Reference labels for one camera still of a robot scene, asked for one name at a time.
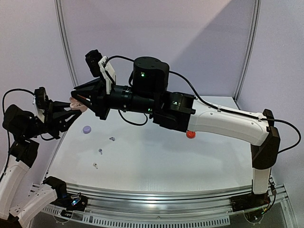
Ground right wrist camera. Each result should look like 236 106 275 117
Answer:
85 49 116 95

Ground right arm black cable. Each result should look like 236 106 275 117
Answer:
104 55 301 154

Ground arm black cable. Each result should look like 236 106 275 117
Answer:
0 88 55 181
104 55 301 154

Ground right aluminium corner post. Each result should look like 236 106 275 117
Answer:
233 0 261 103

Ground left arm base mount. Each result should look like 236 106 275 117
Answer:
50 193 88 211

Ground red earbud charging case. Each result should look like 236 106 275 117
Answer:
186 131 196 139

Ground left aluminium corner post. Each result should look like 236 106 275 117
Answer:
54 0 79 87

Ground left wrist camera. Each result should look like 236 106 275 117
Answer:
33 87 49 123

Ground purple earbud charging case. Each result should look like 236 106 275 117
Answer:
82 125 92 134

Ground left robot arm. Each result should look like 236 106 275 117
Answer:
0 101 87 228

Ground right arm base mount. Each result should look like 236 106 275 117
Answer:
229 190 276 214

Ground aluminium corner post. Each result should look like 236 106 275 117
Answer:
233 0 261 103
54 0 79 87

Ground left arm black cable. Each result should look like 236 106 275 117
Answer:
0 88 55 181

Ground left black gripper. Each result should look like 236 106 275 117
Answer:
23 98 81 138

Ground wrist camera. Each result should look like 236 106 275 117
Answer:
33 87 49 123
85 49 116 95

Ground pink-white earbud charging case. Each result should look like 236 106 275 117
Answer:
69 97 87 112

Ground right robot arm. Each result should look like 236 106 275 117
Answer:
71 56 281 207

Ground aluminium front rail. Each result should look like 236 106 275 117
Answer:
28 182 293 226

